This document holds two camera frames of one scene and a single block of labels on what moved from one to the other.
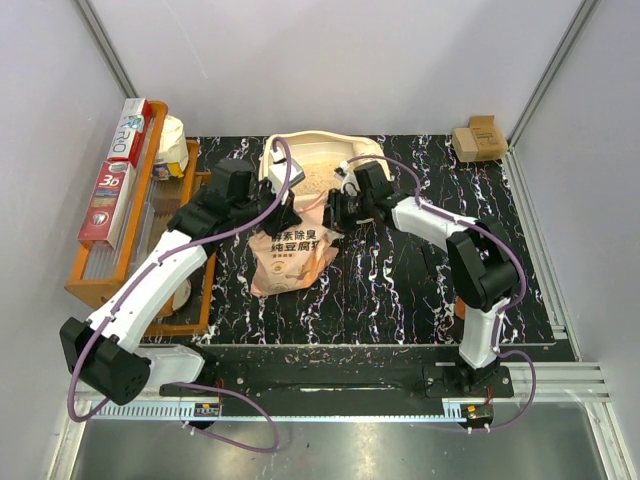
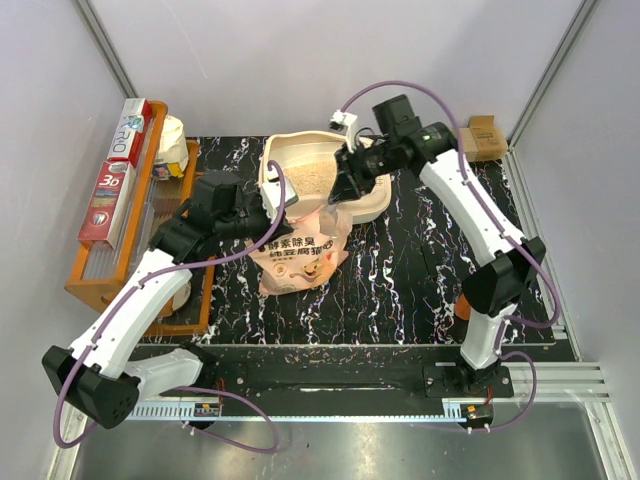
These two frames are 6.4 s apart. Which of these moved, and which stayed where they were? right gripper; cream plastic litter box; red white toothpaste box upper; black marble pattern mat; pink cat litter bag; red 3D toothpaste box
Moved: pink cat litter bag; right gripper
Stayed: black marble pattern mat; cream plastic litter box; red 3D toothpaste box; red white toothpaste box upper
